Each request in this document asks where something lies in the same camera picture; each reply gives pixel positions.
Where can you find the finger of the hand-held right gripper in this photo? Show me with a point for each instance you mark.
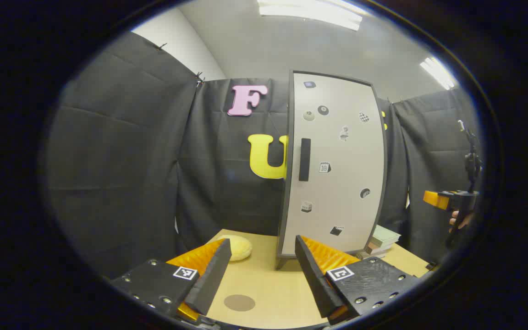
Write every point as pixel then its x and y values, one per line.
pixel 434 199

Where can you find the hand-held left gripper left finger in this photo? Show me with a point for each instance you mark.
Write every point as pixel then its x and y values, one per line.
pixel 211 279

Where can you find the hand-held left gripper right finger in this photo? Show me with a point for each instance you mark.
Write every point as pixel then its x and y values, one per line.
pixel 314 279

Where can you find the grey cabinet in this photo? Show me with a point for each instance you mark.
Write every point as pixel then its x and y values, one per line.
pixel 281 262

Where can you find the stack of books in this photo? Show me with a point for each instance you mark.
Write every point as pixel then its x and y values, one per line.
pixel 383 238

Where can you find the narrow ceiling light panel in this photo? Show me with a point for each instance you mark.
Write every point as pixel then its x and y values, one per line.
pixel 438 72

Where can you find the black backdrop cloth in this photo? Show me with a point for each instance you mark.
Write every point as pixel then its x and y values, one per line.
pixel 122 160

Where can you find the wide ceiling light panel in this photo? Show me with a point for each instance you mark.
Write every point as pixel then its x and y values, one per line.
pixel 310 11

